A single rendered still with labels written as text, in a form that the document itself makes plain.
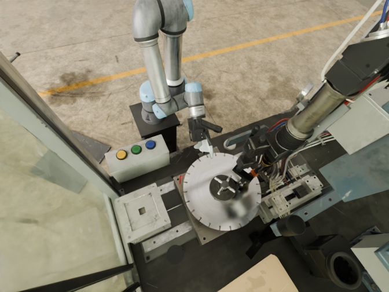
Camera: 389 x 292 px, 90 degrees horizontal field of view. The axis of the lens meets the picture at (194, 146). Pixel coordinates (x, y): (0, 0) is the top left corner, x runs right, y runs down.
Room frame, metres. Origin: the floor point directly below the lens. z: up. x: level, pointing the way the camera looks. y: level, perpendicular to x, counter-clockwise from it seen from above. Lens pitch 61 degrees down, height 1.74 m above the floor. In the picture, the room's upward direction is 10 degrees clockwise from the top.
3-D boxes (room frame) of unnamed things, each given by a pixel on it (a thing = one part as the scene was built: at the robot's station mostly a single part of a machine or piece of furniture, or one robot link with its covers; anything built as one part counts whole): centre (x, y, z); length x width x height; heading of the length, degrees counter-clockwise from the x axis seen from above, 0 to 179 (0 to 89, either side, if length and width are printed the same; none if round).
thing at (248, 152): (0.32, -0.19, 1.17); 0.06 x 0.05 x 0.20; 115
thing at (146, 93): (0.73, 0.28, 0.91); 0.13 x 0.12 x 0.14; 131
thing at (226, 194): (0.26, -0.15, 0.96); 0.11 x 0.11 x 0.03
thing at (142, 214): (0.12, 0.17, 0.82); 0.18 x 0.18 x 0.15; 34
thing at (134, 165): (0.38, 0.26, 0.82); 0.28 x 0.11 x 0.15; 124
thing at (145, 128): (0.72, 0.28, 0.37); 0.40 x 0.40 x 0.75; 34
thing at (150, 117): (0.72, 0.28, 0.80); 0.15 x 0.15 x 0.10
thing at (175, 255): (-0.01, 0.00, 1.14); 0.05 x 0.04 x 0.03; 34
